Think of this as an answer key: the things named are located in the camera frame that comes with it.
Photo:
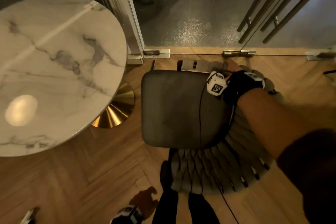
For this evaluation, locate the metal floor door hinge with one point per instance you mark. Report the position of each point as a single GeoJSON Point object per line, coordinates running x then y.
{"type": "Point", "coordinates": [156, 53]}
{"type": "Point", "coordinates": [238, 53]}

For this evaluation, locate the gold table base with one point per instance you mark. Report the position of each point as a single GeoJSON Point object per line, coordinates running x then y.
{"type": "Point", "coordinates": [118, 112]}

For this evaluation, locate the white wrist camera with marker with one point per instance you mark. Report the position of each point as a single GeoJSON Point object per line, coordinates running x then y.
{"type": "Point", "coordinates": [216, 84]}
{"type": "Point", "coordinates": [127, 216]}

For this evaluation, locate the person's right fingers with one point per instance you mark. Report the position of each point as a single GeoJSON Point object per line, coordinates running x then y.
{"type": "Point", "coordinates": [233, 67]}

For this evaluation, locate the grey chair with woven back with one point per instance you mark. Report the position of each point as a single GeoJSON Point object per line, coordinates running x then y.
{"type": "Point", "coordinates": [175, 111]}

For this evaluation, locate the person's right hand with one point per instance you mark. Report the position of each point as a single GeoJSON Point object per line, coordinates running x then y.
{"type": "Point", "coordinates": [238, 87]}

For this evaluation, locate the dark sleeve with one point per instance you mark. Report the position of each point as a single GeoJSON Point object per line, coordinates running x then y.
{"type": "Point", "coordinates": [312, 174]}

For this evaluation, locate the person's right leg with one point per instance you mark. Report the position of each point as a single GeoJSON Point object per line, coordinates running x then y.
{"type": "Point", "coordinates": [203, 210]}

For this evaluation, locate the person's left hand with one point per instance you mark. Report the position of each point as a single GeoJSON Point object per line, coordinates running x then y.
{"type": "Point", "coordinates": [144, 201]}

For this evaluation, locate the white door frame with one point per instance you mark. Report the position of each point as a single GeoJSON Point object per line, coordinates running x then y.
{"type": "Point", "coordinates": [123, 13]}

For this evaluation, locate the person's left leg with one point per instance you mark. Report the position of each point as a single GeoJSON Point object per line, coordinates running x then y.
{"type": "Point", "coordinates": [165, 209]}

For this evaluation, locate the person's right forearm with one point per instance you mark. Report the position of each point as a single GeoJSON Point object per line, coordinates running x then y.
{"type": "Point", "coordinates": [273, 124]}

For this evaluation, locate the round white marble table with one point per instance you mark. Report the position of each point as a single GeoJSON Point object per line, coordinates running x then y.
{"type": "Point", "coordinates": [60, 55]}

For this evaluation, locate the white marker wrist band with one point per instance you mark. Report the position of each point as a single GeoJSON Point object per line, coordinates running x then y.
{"type": "Point", "coordinates": [254, 76]}

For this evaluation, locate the person's leg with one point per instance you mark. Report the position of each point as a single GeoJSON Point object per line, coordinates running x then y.
{"type": "Point", "coordinates": [203, 210]}
{"type": "Point", "coordinates": [165, 209]}

